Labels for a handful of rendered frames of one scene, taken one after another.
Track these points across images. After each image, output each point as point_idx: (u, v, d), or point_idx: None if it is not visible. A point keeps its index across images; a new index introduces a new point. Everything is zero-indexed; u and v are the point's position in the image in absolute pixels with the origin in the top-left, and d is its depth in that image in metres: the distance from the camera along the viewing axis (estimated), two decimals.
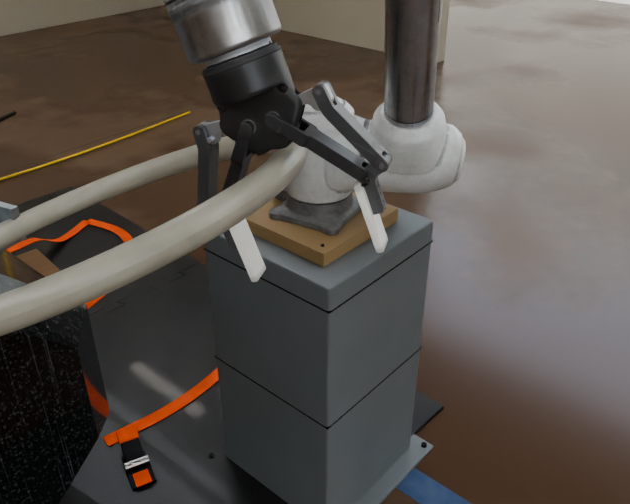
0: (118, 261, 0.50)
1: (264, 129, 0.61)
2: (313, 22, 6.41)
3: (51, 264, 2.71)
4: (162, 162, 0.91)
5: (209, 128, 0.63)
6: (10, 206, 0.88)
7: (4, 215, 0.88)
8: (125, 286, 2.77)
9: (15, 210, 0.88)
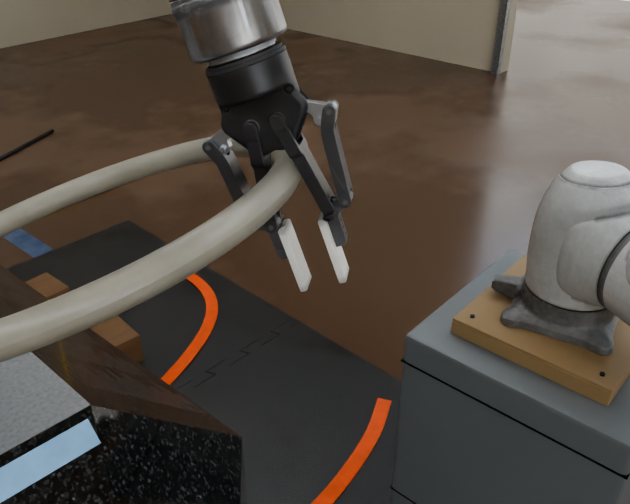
0: (136, 279, 0.48)
1: (268, 129, 0.61)
2: (361, 28, 5.98)
3: (126, 326, 2.28)
4: (139, 163, 0.89)
5: (216, 139, 0.63)
6: None
7: None
8: (211, 351, 2.35)
9: None
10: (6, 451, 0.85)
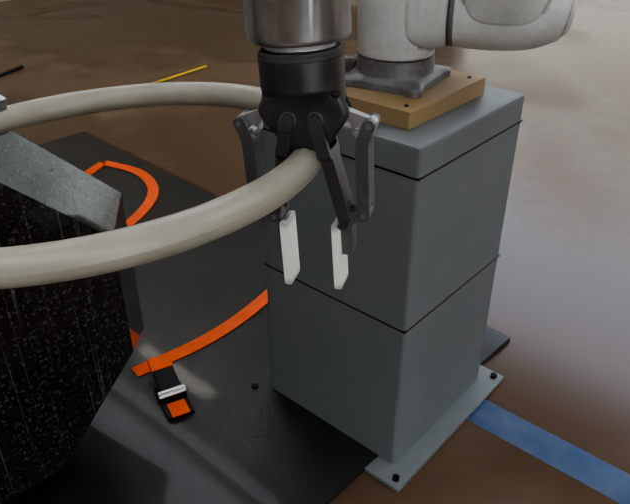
0: (126, 247, 0.48)
1: (303, 127, 0.60)
2: None
3: None
4: (169, 90, 0.86)
5: (249, 118, 0.61)
6: None
7: None
8: None
9: (3, 103, 0.82)
10: None
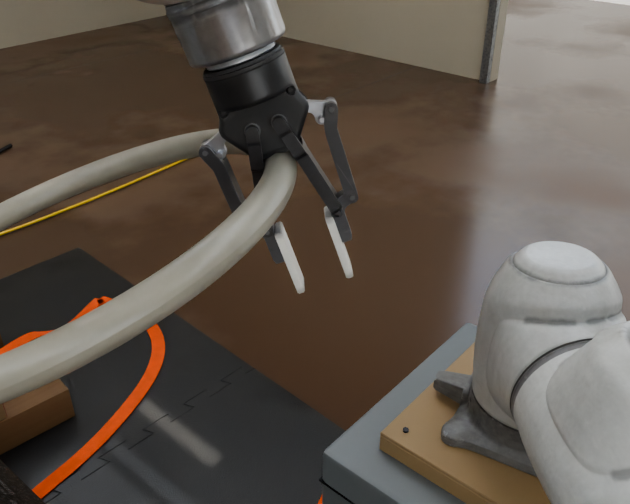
0: (172, 285, 0.46)
1: (269, 132, 0.60)
2: (345, 34, 5.73)
3: None
4: (92, 171, 0.84)
5: (212, 144, 0.61)
6: None
7: None
8: (152, 404, 2.10)
9: None
10: None
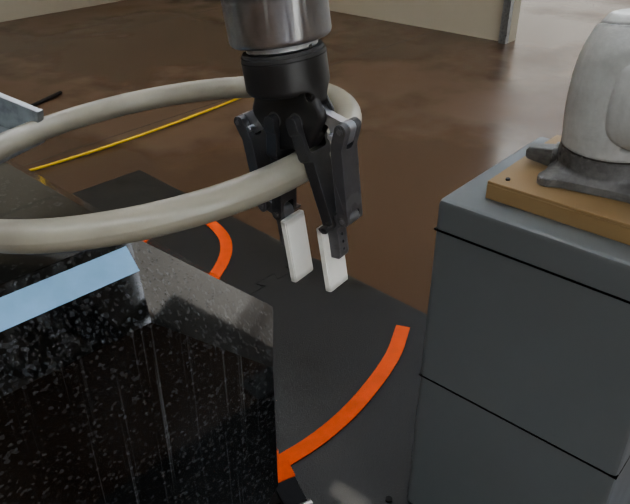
0: (239, 192, 0.57)
1: (287, 127, 0.60)
2: (367, 1, 5.96)
3: None
4: (187, 89, 0.95)
5: (248, 117, 0.63)
6: (36, 109, 0.88)
7: (28, 116, 0.89)
8: None
9: (41, 113, 0.89)
10: (46, 266, 0.83)
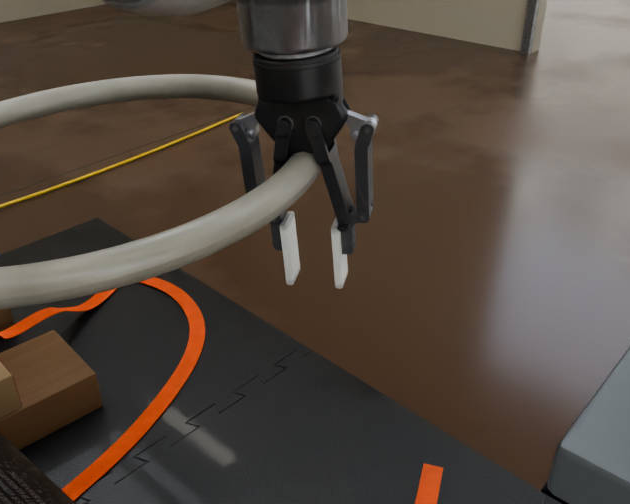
0: (276, 199, 0.54)
1: (301, 130, 0.59)
2: (372, 5, 5.38)
3: (79, 360, 1.68)
4: (68, 94, 0.84)
5: (245, 122, 0.60)
6: None
7: None
8: (195, 392, 1.75)
9: None
10: None
